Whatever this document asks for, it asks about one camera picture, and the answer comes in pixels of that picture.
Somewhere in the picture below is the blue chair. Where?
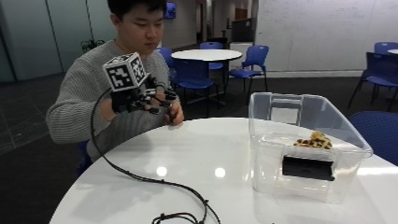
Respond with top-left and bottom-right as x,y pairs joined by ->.
156,47 -> 177,70
348,51 -> 398,112
373,41 -> 398,56
171,59 -> 221,119
199,41 -> 225,71
349,110 -> 398,166
228,45 -> 272,95

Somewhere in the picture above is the white marker cube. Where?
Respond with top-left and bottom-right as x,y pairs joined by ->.
103,51 -> 151,93

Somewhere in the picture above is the round white table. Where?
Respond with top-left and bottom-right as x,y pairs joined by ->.
171,49 -> 244,105

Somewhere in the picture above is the the person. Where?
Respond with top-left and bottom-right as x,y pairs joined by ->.
47,0 -> 187,175

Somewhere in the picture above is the white low cabinet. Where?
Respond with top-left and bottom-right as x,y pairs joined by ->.
228,41 -> 256,71

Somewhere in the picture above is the green potted plant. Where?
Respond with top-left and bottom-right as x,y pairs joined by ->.
80,38 -> 107,54

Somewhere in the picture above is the clear plastic storage bin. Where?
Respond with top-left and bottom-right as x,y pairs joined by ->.
248,91 -> 374,205

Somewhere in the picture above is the giraffe soft toy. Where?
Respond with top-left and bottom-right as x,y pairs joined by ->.
293,130 -> 333,150

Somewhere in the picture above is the black rectangular bin latch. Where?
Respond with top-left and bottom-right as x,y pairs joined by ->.
281,155 -> 336,182

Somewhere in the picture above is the black glove cable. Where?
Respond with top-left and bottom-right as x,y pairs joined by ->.
89,88 -> 223,224

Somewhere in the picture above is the wall screen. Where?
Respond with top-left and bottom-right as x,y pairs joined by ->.
163,2 -> 179,20

